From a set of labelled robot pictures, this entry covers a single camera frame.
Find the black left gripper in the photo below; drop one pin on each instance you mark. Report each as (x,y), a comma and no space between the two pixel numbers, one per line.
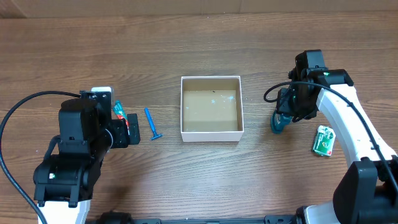
(123,133)

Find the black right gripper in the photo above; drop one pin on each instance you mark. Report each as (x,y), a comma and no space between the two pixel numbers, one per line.
(286,106)

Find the blue mouthwash bottle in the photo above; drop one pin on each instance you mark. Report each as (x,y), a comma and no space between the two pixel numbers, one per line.
(279,121)

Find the blue disposable razor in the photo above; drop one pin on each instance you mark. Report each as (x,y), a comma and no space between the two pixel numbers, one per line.
(152,126)

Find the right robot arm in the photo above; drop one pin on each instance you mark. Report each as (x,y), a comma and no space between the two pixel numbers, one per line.
(368,191)

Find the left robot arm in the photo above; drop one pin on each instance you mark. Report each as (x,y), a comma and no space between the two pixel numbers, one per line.
(65,179)

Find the Colgate toothpaste tube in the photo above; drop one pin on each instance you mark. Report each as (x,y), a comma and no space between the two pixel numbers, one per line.
(120,113)

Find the white cardboard box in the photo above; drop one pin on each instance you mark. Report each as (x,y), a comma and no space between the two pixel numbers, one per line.
(211,109)

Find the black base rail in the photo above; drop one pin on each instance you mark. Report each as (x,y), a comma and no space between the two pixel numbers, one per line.
(126,218)

